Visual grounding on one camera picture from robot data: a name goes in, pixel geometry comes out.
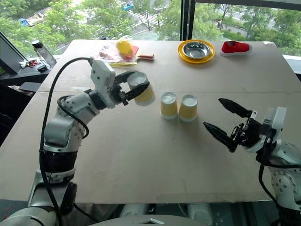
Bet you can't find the stainless steel bowl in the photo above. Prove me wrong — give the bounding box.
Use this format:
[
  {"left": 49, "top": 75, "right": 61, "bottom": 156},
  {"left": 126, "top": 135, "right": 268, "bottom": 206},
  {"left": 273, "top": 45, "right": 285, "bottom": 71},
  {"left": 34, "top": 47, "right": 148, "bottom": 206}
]
[{"left": 182, "top": 41, "right": 211, "bottom": 60}]

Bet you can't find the dark flat notebook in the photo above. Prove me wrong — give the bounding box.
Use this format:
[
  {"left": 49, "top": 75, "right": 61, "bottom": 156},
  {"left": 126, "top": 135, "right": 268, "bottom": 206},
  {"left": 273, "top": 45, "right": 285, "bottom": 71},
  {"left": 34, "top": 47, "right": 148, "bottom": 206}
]
[{"left": 18, "top": 82, "right": 42, "bottom": 93}]

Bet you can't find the black side desk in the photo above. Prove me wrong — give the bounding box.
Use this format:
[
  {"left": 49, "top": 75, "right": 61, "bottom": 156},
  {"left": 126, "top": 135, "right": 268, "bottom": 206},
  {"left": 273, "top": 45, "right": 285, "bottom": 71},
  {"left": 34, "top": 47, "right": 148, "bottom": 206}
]
[{"left": 0, "top": 54, "right": 63, "bottom": 146}]

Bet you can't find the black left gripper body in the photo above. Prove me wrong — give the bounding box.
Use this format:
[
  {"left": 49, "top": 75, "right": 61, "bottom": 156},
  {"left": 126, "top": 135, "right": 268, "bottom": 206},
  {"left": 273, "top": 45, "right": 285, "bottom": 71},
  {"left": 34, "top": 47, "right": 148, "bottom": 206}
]
[{"left": 110, "top": 79, "right": 129, "bottom": 106}]

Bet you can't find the yellow paper cup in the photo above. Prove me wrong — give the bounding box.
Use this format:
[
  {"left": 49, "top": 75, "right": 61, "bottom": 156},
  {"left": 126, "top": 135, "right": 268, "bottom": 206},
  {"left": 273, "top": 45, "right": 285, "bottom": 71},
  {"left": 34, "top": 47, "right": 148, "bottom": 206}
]
[
  {"left": 178, "top": 94, "right": 198, "bottom": 122},
  {"left": 127, "top": 71, "right": 157, "bottom": 107},
  {"left": 160, "top": 91, "right": 178, "bottom": 121}
]

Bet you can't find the yellow plastic toy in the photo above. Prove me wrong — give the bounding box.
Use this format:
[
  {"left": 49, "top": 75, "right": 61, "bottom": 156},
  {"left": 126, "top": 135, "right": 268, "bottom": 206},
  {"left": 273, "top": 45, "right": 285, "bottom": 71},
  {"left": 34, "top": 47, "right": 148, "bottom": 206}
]
[{"left": 116, "top": 39, "right": 135, "bottom": 55}]

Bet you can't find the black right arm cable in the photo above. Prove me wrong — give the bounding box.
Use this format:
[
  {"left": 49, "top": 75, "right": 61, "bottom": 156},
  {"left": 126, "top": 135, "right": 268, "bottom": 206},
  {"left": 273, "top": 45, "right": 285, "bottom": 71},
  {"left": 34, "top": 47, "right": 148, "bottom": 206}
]
[{"left": 258, "top": 141, "right": 301, "bottom": 203}]

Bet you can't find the grey robot torso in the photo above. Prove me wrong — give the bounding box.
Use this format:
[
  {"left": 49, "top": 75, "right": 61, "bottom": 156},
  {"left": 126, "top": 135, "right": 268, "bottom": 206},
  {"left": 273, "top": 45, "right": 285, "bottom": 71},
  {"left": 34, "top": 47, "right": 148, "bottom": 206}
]
[{"left": 88, "top": 213, "right": 214, "bottom": 226}]

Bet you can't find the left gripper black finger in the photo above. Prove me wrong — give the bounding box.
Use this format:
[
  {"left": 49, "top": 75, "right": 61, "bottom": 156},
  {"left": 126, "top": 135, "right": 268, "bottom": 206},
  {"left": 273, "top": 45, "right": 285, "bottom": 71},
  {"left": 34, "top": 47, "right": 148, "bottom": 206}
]
[
  {"left": 124, "top": 82, "right": 151, "bottom": 102},
  {"left": 114, "top": 71, "right": 137, "bottom": 85}
]

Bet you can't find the black window frame pillar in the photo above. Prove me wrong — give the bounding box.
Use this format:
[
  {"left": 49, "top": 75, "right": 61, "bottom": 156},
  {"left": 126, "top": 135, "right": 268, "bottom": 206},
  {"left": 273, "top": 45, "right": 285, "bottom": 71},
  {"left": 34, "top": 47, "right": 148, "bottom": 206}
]
[{"left": 179, "top": 0, "right": 197, "bottom": 41}]

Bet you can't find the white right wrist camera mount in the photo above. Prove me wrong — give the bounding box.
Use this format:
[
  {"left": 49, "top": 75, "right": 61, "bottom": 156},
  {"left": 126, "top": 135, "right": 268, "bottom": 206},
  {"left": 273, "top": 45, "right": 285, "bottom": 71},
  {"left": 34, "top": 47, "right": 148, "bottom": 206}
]
[{"left": 246, "top": 106, "right": 288, "bottom": 154}]

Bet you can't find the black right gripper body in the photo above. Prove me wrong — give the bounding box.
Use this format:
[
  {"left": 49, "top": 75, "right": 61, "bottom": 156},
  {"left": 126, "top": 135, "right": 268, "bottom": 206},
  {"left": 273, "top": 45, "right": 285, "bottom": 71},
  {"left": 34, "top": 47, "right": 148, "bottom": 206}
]
[{"left": 230, "top": 110, "right": 263, "bottom": 150}]

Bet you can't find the bunch of keys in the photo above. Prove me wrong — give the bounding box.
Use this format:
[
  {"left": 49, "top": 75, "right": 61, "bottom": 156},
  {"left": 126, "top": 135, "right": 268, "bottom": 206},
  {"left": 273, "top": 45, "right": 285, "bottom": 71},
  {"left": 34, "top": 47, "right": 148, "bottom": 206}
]
[{"left": 18, "top": 58, "right": 39, "bottom": 69}]

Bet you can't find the white rounded shape under table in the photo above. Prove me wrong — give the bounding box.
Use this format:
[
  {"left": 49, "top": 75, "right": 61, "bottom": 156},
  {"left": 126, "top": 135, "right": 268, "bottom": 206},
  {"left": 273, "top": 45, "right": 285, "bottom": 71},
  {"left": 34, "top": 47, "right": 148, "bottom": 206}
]
[
  {"left": 119, "top": 203, "right": 151, "bottom": 218},
  {"left": 186, "top": 203, "right": 215, "bottom": 225}
]

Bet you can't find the clear plastic bag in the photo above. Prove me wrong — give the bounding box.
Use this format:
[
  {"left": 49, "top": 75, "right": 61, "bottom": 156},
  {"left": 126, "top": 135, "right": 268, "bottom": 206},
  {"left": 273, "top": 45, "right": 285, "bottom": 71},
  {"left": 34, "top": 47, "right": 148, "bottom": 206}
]
[{"left": 98, "top": 35, "right": 140, "bottom": 67}]

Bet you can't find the red slip-on shoe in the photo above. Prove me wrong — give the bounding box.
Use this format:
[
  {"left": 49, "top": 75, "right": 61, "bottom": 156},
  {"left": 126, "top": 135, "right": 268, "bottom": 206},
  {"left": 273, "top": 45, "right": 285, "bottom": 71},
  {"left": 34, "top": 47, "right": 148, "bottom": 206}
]
[{"left": 219, "top": 40, "right": 253, "bottom": 57}]

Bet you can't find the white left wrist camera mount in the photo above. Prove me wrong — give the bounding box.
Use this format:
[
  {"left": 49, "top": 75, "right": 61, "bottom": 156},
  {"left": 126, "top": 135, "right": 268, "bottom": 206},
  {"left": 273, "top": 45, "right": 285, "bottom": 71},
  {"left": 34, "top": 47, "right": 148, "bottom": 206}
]
[{"left": 90, "top": 60, "right": 117, "bottom": 109}]

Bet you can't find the clear water bottle black cap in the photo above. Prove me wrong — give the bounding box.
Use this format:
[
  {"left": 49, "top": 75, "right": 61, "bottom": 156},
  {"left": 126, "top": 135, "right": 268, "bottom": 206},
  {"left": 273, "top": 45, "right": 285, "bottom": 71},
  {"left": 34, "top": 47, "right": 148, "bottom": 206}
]
[{"left": 31, "top": 40, "right": 57, "bottom": 69}]

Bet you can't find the yellow round plate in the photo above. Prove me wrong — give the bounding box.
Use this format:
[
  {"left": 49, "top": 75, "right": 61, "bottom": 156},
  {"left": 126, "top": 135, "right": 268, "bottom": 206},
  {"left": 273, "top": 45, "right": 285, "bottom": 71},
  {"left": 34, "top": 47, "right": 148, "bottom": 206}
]
[{"left": 177, "top": 39, "right": 216, "bottom": 64}]

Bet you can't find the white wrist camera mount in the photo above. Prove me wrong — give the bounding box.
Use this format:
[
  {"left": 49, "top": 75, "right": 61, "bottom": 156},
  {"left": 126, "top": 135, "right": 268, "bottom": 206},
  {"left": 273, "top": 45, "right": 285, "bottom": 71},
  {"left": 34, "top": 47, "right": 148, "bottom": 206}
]
[
  {"left": 90, "top": 60, "right": 117, "bottom": 109},
  {"left": 246, "top": 106, "right": 288, "bottom": 154}
]

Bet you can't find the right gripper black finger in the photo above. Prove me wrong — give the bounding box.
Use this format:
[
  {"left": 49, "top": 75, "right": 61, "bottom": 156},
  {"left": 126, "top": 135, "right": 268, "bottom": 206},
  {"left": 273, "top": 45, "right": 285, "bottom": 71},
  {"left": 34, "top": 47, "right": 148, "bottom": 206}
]
[
  {"left": 203, "top": 121, "right": 238, "bottom": 153},
  {"left": 218, "top": 97, "right": 254, "bottom": 119}
]

